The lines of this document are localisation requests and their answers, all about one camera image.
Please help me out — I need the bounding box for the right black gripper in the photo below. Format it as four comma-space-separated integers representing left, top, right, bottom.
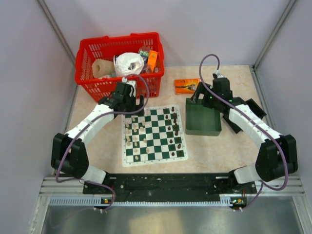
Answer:
190, 82, 220, 110

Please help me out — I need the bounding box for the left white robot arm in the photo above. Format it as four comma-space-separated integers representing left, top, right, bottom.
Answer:
51, 80, 146, 194

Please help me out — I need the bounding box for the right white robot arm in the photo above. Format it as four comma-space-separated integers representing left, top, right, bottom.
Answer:
191, 78, 298, 193

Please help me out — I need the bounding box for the green white chess mat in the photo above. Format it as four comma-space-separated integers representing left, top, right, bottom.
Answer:
121, 105, 189, 167

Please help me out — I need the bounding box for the orange razor box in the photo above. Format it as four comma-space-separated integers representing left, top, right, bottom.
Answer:
174, 78, 200, 95

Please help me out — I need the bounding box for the white toilet paper roll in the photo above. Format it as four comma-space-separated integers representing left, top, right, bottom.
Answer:
113, 52, 145, 77

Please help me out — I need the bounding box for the beige paper roll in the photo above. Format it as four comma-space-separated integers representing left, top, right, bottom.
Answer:
92, 59, 115, 78

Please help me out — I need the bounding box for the green piece tray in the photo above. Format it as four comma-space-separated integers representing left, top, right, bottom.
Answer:
185, 98, 222, 137

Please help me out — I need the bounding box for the black tray lid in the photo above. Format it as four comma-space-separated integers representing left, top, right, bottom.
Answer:
223, 97, 267, 134

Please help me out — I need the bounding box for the green snack packet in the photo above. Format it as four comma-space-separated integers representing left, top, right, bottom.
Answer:
138, 45, 151, 63

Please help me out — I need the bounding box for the orange carton in basket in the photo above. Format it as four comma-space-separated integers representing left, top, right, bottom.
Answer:
147, 50, 158, 72

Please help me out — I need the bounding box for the red plastic shopping basket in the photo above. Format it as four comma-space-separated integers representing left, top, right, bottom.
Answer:
75, 32, 165, 102

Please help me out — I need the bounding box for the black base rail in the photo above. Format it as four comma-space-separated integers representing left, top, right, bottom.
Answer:
82, 172, 256, 203

